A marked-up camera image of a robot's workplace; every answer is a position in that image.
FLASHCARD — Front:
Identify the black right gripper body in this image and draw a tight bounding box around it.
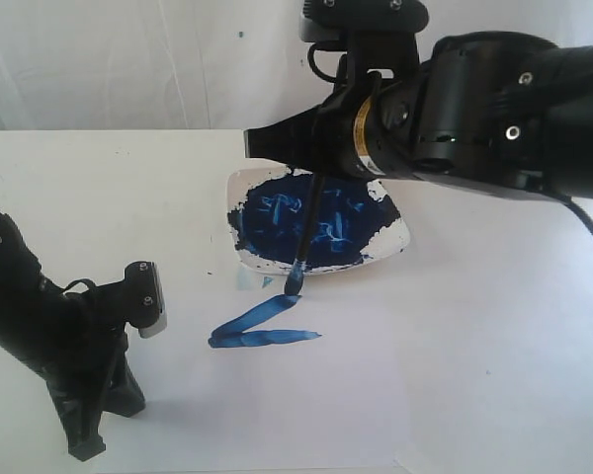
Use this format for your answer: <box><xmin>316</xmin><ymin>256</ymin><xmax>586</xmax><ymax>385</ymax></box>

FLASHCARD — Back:
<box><xmin>310</xmin><ymin>73</ymin><xmax>474</xmax><ymax>181</ymax></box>

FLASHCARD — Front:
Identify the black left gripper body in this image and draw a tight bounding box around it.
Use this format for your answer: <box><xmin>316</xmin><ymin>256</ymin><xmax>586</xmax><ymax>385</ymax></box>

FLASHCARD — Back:
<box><xmin>19</xmin><ymin>295</ymin><xmax>127</xmax><ymax>408</ymax></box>

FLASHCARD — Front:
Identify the black paintbrush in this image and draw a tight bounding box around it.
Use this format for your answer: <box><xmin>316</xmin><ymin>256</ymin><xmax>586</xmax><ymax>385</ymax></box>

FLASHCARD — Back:
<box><xmin>284</xmin><ymin>174</ymin><xmax>325</xmax><ymax>297</ymax></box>

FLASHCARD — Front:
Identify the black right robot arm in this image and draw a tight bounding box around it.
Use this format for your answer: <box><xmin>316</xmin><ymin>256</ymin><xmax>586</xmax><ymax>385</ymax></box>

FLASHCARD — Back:
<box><xmin>244</xmin><ymin>32</ymin><xmax>593</xmax><ymax>199</ymax></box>

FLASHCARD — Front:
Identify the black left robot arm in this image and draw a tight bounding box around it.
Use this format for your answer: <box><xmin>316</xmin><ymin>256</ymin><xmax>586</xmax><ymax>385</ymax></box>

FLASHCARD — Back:
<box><xmin>0</xmin><ymin>212</ymin><xmax>163</xmax><ymax>461</ymax></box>

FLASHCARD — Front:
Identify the white plate with blue paint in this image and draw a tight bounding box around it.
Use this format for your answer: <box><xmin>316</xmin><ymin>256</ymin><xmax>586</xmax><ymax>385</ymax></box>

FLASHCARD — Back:
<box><xmin>226</xmin><ymin>167</ymin><xmax>411</xmax><ymax>276</ymax></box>

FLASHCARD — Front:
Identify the white paper sheet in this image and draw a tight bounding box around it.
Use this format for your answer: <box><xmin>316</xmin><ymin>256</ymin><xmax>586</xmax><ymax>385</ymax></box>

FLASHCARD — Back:
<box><xmin>95</xmin><ymin>269</ymin><xmax>408</xmax><ymax>473</ymax></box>

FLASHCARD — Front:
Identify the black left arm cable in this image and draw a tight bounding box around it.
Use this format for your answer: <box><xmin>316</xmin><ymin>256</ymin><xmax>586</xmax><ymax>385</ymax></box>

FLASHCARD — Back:
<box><xmin>61</xmin><ymin>277</ymin><xmax>129</xmax><ymax>435</ymax></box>

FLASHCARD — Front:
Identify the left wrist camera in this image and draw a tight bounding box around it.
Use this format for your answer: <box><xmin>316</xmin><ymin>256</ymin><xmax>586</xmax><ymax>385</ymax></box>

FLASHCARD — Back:
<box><xmin>123</xmin><ymin>261</ymin><xmax>167</xmax><ymax>339</ymax></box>

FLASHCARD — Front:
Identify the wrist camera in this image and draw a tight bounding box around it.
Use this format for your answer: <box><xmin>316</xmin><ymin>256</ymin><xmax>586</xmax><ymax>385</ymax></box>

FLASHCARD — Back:
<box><xmin>123</xmin><ymin>261</ymin><xmax>167</xmax><ymax>339</ymax></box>
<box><xmin>299</xmin><ymin>0</ymin><xmax>429</xmax><ymax>43</ymax></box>

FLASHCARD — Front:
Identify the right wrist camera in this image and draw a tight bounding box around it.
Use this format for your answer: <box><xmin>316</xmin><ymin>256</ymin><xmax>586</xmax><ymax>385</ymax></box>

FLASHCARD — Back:
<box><xmin>299</xmin><ymin>0</ymin><xmax>429</xmax><ymax>43</ymax></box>

